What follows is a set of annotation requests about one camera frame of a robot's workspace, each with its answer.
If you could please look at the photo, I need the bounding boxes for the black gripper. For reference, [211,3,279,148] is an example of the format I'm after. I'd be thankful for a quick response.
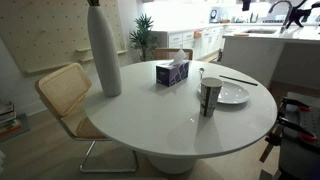
[285,0,320,30]

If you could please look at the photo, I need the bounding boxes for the chrome kitchen faucet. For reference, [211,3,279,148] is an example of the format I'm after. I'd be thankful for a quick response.
[268,0,294,34]

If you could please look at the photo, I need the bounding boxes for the kitchen sink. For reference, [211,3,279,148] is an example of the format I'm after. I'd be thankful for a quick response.
[244,28,278,35]

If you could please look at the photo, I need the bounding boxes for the white kitchen island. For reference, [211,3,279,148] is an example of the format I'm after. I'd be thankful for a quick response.
[220,24,320,90]

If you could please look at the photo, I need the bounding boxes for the black chopstick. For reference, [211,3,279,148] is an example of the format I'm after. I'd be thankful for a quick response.
[218,74,259,86]
[218,75,259,87]

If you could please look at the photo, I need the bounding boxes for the countertop kitchen appliance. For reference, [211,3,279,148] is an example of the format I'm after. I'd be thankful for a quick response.
[209,8,222,24]

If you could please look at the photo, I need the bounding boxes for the white round plate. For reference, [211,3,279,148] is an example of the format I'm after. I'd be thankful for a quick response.
[197,80,250,105]

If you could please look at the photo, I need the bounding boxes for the patterned paper cup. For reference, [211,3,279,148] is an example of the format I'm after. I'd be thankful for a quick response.
[199,76,224,118]

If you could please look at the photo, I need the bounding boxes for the white kitchen cabinets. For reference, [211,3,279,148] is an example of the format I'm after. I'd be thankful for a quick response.
[151,23,225,62]

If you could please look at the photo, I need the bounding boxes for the purple tissue box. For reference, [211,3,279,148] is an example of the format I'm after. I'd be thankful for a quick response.
[155,49,190,88]

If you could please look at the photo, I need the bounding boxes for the tan wooden chair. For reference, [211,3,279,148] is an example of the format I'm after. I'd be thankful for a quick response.
[152,47,194,62]

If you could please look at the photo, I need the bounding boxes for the robot mounting cart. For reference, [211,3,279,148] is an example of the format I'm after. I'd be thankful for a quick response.
[278,91,320,180]

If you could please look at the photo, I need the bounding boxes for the green potted plant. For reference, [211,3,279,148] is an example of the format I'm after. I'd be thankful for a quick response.
[129,13,160,63]

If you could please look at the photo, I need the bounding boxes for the tall white vase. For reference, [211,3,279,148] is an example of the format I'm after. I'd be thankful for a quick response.
[87,4,123,98]

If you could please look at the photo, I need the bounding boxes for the wooden pegboard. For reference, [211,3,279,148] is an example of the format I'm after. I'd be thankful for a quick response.
[0,0,127,75]

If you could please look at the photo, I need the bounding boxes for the low stack of books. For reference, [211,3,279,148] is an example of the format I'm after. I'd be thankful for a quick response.
[0,101,23,136]

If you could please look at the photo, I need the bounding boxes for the black clamp with orange handle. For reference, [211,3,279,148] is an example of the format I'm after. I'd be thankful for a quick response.
[278,96,313,118]
[275,116,318,145]

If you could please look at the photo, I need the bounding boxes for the white table pedestal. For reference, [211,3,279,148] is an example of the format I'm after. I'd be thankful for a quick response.
[146,154,198,175]

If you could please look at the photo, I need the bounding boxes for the rattan chair with chrome frame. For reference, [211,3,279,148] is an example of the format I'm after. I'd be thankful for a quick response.
[34,62,140,174]

